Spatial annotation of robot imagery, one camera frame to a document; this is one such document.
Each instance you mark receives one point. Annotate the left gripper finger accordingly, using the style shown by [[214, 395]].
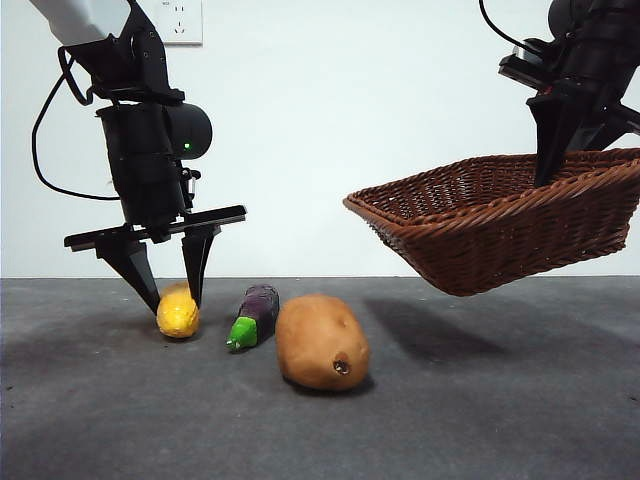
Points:
[[132, 270], [196, 265]]

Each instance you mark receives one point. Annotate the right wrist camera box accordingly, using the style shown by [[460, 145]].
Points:
[[522, 62]]

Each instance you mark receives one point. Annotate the brown potato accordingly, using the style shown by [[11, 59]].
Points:
[[320, 345]]

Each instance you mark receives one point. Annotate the yellow corn cob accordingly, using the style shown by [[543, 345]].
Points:
[[177, 317]]

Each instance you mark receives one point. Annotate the purple eggplant with green stem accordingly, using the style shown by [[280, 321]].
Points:
[[260, 307]]

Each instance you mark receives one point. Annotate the brown wicker basket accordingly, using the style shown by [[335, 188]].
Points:
[[500, 240]]

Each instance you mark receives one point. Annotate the white wall socket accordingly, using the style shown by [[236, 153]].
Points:
[[187, 30]]

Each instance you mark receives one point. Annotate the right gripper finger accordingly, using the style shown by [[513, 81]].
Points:
[[617, 132], [560, 125]]

